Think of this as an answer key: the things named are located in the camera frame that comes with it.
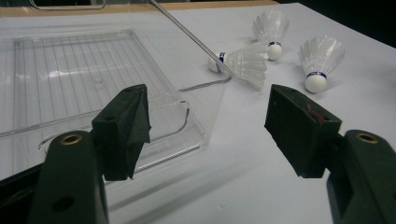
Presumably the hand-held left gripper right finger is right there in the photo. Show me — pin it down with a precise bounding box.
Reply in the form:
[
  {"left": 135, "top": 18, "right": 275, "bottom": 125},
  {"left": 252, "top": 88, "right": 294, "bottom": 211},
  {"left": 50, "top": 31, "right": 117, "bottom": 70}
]
[{"left": 264, "top": 83, "right": 396, "bottom": 224}]

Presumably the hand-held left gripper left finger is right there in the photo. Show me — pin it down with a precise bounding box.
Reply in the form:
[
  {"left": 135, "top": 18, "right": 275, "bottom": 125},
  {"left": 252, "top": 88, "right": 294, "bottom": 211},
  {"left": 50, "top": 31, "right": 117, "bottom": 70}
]
[{"left": 27, "top": 83, "right": 152, "bottom": 224}]

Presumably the white shuttlecock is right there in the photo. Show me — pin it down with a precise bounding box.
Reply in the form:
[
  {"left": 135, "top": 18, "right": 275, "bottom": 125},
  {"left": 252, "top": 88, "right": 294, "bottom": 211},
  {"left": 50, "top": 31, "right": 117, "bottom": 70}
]
[
  {"left": 251, "top": 8, "right": 290, "bottom": 62},
  {"left": 207, "top": 43, "right": 269, "bottom": 90},
  {"left": 298, "top": 35, "right": 347, "bottom": 94}
]

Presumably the clear plastic container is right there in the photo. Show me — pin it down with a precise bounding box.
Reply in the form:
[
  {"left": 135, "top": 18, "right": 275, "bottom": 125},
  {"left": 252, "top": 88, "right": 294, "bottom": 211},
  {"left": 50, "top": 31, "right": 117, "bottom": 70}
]
[{"left": 0, "top": 0, "right": 233, "bottom": 185}]

